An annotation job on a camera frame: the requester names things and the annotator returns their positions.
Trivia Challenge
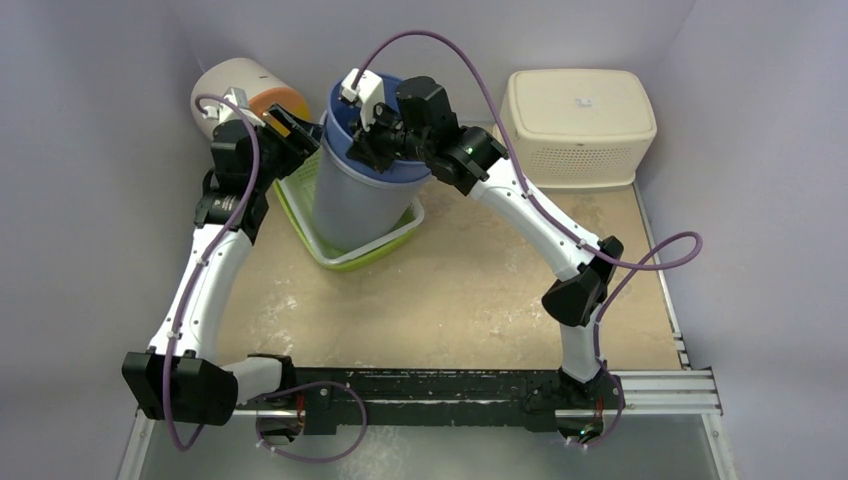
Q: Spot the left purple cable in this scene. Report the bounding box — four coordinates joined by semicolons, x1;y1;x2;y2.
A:
162;94;261;453

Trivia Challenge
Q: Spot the cream plastic basket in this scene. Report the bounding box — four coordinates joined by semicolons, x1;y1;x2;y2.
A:
500;69;657;191

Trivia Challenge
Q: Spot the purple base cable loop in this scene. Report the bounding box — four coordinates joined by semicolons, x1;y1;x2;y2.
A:
254;381;370;465

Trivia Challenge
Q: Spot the white cylindrical drawer cabinet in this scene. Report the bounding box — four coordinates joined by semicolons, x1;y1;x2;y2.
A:
189;58;315;140

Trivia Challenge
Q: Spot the blue plastic bucket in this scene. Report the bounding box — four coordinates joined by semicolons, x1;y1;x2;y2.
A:
323;79;431;183

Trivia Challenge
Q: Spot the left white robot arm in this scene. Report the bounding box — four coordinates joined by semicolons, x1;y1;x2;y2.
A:
122;104;323;426

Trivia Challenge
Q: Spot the white perforated tray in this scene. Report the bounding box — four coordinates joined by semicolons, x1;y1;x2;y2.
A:
276;145;429;270

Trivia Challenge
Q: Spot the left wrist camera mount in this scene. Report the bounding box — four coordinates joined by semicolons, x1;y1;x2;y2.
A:
207;87;250;123

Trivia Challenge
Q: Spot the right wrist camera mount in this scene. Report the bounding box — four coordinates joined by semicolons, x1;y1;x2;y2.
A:
339;68;385;131

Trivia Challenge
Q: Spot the aluminium frame rail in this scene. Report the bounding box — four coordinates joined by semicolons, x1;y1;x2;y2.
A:
119;369;730;479

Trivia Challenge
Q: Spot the grey plastic bucket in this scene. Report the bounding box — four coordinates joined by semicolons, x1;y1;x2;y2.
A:
312;140;430;251

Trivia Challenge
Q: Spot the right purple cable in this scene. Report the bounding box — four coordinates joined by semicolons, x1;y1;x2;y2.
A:
351;29;704;399

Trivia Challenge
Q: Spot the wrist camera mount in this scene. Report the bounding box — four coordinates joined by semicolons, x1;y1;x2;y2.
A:
339;68;385;131
207;87;250;123

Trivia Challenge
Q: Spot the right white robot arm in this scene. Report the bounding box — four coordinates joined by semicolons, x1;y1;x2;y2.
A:
339;69;623;407

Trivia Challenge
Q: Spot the green plastic tray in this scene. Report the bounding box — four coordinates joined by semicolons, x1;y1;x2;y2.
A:
273;181;425;272

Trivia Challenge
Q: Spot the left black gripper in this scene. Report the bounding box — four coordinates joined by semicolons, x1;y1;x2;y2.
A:
252;105;325;192

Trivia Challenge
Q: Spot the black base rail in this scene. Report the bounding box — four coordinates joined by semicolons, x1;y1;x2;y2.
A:
291;367;627;435

